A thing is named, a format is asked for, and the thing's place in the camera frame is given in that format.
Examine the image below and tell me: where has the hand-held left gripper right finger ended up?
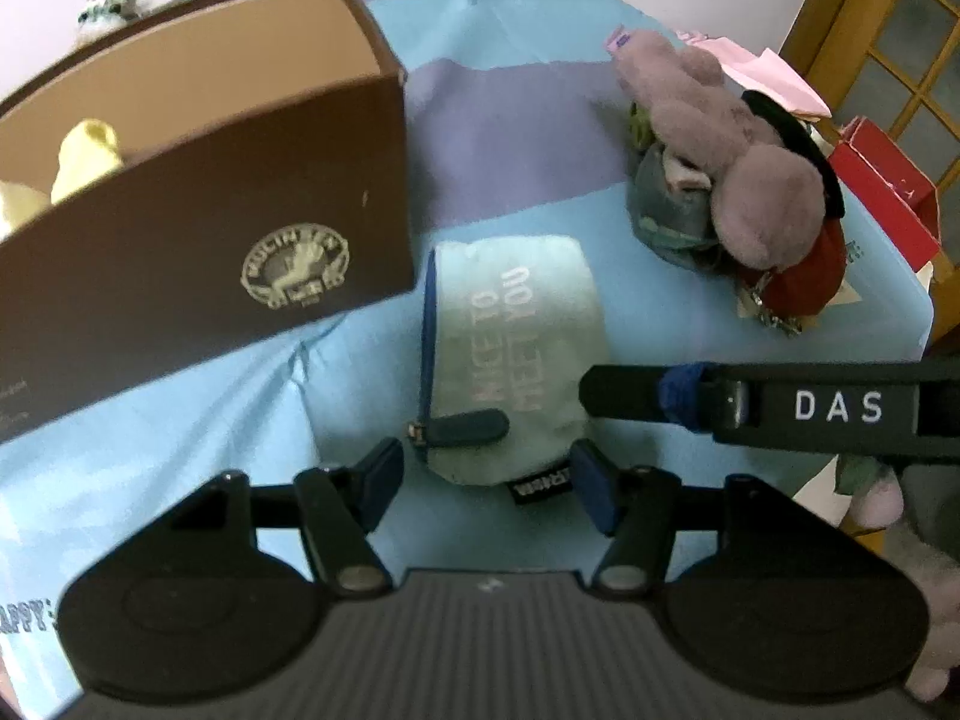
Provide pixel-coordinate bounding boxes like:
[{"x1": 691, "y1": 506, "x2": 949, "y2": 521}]
[{"x1": 570, "y1": 437, "x2": 800, "y2": 595}]

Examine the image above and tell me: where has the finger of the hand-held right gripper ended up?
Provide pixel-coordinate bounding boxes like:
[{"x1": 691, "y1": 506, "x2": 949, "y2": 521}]
[{"x1": 579, "y1": 362, "x2": 721, "y2": 437}]

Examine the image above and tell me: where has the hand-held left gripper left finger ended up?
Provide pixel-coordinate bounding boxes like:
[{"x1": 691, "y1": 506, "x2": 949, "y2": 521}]
[{"x1": 172, "y1": 437, "x2": 406, "y2": 601}]

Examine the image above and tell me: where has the light blue zipper pouch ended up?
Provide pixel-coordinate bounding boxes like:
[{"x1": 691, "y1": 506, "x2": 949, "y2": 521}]
[{"x1": 409, "y1": 236, "x2": 608, "y2": 505}]

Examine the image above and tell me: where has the mauve plush toy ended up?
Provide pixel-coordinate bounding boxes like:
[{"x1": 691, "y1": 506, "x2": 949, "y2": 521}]
[{"x1": 615, "y1": 28, "x2": 830, "y2": 272}]

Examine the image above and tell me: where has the brown cardboard box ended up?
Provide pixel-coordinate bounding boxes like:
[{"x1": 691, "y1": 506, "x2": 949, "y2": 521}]
[{"x1": 0, "y1": 0, "x2": 417, "y2": 445}]

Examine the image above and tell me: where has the red gift box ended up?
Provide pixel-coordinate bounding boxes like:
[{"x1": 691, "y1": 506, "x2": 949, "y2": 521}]
[{"x1": 829, "y1": 116, "x2": 942, "y2": 271}]

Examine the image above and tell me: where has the wooden door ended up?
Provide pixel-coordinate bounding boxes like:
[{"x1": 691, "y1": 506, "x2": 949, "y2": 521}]
[{"x1": 780, "y1": 0, "x2": 960, "y2": 293}]

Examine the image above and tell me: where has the yellow cloth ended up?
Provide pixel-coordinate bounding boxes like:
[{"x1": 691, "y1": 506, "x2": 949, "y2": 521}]
[{"x1": 51, "y1": 118, "x2": 127, "y2": 205}]

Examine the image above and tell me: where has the small panda toy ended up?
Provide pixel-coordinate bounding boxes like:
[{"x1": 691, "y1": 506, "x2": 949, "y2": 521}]
[{"x1": 75, "y1": 0, "x2": 143, "y2": 42}]

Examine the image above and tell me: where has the metal keychain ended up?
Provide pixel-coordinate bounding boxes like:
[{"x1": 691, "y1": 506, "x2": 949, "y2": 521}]
[{"x1": 739, "y1": 277, "x2": 805, "y2": 338}]

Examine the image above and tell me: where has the black strap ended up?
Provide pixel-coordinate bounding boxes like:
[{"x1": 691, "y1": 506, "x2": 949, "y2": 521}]
[{"x1": 742, "y1": 90, "x2": 847, "y2": 220}]

